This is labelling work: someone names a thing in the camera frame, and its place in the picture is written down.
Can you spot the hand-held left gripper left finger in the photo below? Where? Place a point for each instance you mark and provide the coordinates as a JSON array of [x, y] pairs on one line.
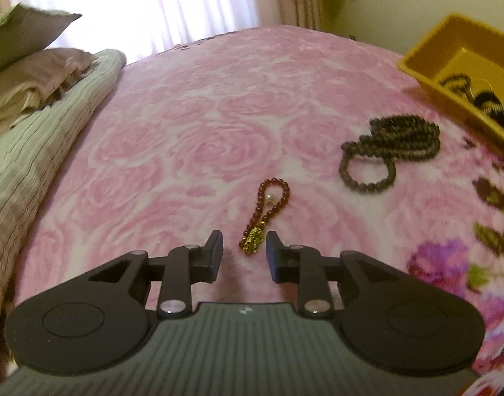
[[215, 249]]

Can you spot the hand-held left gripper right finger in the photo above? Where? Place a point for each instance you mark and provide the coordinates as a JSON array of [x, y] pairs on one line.
[[272, 251]]

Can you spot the yellow plastic tray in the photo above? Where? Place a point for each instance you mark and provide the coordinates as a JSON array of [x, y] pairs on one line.
[[454, 49]]

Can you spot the pink rose-pattern blanket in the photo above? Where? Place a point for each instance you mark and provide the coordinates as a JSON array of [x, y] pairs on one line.
[[194, 140]]

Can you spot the striped green quilt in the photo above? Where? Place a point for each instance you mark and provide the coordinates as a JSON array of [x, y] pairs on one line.
[[37, 152]]

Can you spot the tan pillow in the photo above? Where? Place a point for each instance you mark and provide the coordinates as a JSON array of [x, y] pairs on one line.
[[33, 78]]

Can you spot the white sheer curtain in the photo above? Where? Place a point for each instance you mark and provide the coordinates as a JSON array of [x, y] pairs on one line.
[[153, 4]]

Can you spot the red and white packet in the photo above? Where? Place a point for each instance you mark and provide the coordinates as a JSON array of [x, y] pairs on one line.
[[489, 385]]

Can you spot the grey-green pillow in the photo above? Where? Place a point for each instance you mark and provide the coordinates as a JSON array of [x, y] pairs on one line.
[[25, 33]]

